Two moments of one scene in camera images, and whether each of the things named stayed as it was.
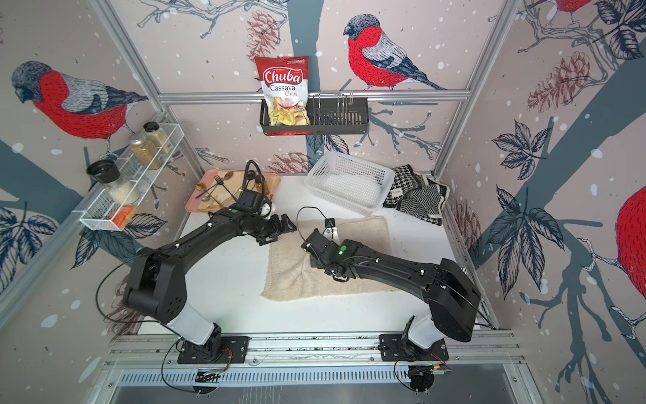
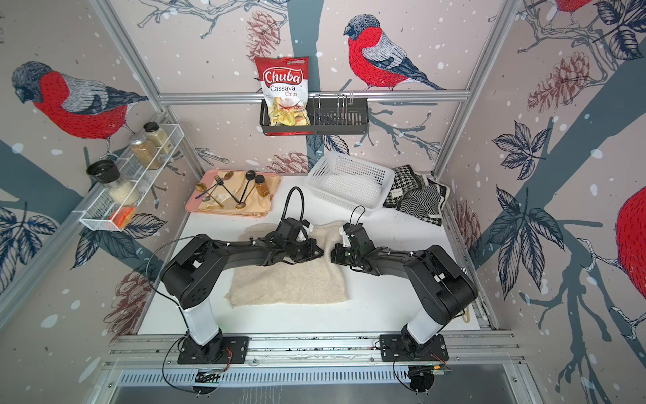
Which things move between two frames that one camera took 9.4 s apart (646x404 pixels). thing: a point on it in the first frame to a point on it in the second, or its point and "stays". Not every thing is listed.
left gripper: [277, 229] to [312, 246]
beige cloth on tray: [226, 187] stays
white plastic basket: [360, 186] stays
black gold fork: [221, 183] stays
